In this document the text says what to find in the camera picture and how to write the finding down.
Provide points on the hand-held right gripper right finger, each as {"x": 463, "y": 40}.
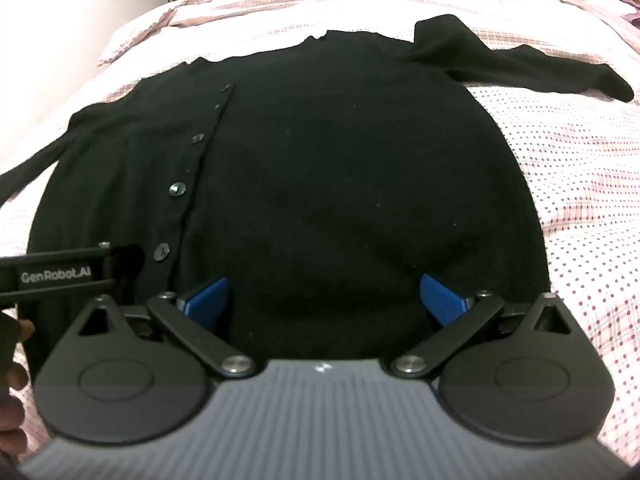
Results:
{"x": 442, "y": 301}

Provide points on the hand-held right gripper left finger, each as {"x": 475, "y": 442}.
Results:
{"x": 207, "y": 302}

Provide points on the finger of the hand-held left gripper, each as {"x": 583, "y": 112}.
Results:
{"x": 131, "y": 262}

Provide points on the black button cardigan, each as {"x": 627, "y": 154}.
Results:
{"x": 325, "y": 185}

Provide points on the person's left hand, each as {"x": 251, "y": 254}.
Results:
{"x": 15, "y": 430}

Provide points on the pink checked bed cover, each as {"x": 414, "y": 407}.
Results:
{"x": 575, "y": 170}

